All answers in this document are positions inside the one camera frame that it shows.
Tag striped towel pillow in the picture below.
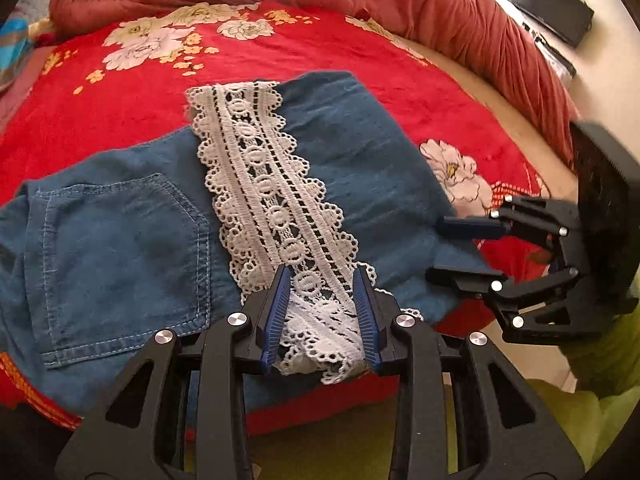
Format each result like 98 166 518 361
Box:
0 18 34 92

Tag pink quilted pillow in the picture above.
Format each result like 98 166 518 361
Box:
0 47 54 131

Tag black television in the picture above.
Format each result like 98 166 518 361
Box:
508 0 594 48

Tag light green sleeve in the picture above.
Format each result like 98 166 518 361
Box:
249 309 640 480

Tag pink-red quilted duvet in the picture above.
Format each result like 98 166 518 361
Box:
49 0 578 167

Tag blue denim lace-trimmed pants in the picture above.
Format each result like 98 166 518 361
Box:
1 72 485 415

